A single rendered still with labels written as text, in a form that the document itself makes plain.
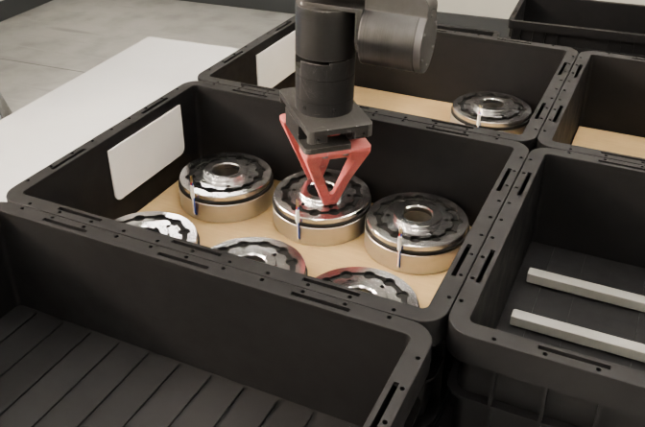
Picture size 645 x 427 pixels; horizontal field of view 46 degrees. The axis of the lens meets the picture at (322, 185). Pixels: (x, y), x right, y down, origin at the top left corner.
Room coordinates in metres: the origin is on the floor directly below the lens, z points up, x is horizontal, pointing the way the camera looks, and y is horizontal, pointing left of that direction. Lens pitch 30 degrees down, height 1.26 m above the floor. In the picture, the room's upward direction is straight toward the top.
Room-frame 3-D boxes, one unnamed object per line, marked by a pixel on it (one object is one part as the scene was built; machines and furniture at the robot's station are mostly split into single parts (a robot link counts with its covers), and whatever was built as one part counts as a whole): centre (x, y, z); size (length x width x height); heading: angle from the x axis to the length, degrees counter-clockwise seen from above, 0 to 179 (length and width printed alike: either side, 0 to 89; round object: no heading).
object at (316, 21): (0.67, -0.01, 1.04); 0.07 x 0.06 x 0.07; 69
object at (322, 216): (0.68, 0.00, 0.86); 0.10 x 0.10 x 0.01
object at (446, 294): (0.61, 0.04, 0.92); 0.40 x 0.30 x 0.02; 65
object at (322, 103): (0.68, 0.00, 0.98); 0.10 x 0.07 x 0.07; 18
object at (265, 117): (0.61, 0.04, 0.87); 0.40 x 0.30 x 0.11; 65
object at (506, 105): (0.90, -0.22, 0.86); 0.05 x 0.05 x 0.01
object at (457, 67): (0.88, -0.09, 0.87); 0.40 x 0.30 x 0.11; 65
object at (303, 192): (0.68, 0.00, 0.86); 0.05 x 0.05 x 0.01
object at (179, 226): (0.59, 0.17, 0.86); 0.10 x 0.10 x 0.01
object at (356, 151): (0.67, 0.00, 0.91); 0.07 x 0.07 x 0.09; 18
